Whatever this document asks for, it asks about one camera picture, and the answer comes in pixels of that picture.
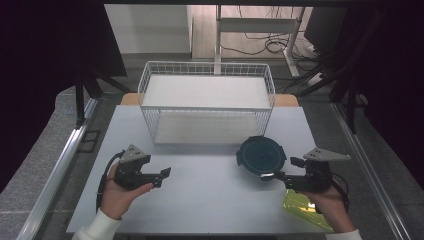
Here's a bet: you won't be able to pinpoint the person's right hand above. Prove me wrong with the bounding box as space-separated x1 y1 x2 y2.
308 186 356 233

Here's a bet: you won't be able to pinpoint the white power strip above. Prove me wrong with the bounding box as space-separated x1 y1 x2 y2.
307 72 324 87

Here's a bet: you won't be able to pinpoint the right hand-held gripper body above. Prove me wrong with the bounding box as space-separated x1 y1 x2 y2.
284 147 351 194

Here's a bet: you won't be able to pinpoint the metal rail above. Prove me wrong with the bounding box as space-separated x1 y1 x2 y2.
331 101 412 240
15 97 100 240

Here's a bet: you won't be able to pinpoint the white desk frame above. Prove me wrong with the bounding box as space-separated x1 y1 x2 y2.
214 4 306 78

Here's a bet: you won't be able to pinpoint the wooden table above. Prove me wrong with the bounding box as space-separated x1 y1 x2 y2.
119 92 300 108

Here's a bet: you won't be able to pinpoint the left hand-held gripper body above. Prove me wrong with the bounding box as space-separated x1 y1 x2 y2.
113 144 158 192

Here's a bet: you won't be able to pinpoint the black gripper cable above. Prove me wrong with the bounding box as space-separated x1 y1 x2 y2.
329 172 350 212
95 150 126 213

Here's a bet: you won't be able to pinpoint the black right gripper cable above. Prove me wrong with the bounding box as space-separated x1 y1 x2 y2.
329 172 350 212

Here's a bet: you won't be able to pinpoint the person's left hand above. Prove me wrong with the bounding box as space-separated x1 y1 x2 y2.
99 165 155 220

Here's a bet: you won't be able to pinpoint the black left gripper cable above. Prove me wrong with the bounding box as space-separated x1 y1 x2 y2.
95 150 126 213

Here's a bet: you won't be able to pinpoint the black floor cables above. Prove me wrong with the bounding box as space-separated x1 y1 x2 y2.
219 5 322 58

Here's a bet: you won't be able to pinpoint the yellow-green plastic tray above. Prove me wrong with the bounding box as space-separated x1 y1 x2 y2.
282 189 335 233

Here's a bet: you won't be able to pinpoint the white panel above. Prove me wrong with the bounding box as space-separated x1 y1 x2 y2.
104 4 194 55

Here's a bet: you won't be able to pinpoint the round container with dark lid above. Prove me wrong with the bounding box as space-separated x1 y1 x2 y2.
235 135 288 178

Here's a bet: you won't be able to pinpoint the black stand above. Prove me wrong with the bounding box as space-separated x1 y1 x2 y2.
73 64 133 130
296 9 389 134

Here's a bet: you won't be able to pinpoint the white wire shelf rack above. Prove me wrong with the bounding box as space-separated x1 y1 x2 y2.
137 60 277 147

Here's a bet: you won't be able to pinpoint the dark curtain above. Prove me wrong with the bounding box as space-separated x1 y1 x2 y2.
333 0 424 191
0 0 128 194

